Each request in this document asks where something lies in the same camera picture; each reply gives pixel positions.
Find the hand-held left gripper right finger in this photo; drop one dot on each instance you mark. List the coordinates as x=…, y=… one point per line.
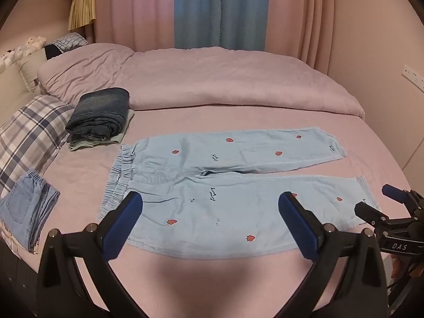
x=298, y=227

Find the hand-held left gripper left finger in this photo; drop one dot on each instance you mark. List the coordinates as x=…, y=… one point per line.
x=122, y=228

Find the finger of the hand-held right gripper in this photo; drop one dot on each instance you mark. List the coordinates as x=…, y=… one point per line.
x=367, y=213
x=392, y=192

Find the light blue strawberry pants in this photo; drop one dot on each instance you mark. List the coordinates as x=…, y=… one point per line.
x=212, y=188

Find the person's right hand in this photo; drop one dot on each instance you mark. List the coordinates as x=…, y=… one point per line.
x=396, y=266

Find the pink bed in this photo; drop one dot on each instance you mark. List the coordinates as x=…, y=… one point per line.
x=232, y=278

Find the folded pale green garment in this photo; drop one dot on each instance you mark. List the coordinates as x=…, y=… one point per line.
x=116, y=135

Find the folded light blue jeans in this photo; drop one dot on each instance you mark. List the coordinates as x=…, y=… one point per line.
x=26, y=212

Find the folded dark denim jeans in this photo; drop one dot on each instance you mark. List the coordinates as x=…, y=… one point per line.
x=99, y=112

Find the plaid pillow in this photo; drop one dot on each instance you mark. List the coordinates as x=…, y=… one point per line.
x=29, y=135

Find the pink duvet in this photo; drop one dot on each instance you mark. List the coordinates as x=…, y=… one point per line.
x=198, y=76

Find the cream pillow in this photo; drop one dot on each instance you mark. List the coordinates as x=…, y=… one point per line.
x=15, y=89

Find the blue striped pillow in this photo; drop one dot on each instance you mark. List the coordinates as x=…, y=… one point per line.
x=68, y=41

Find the pink curtain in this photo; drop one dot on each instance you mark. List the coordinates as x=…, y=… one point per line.
x=298, y=13

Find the white plush toy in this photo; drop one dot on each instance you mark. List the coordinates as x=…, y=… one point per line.
x=33, y=43

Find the yellow pleated cloth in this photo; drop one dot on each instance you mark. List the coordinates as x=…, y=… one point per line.
x=82, y=11

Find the blue curtain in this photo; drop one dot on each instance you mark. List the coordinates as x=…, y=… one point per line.
x=218, y=10

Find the white wall socket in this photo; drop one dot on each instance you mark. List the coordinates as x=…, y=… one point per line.
x=413, y=77

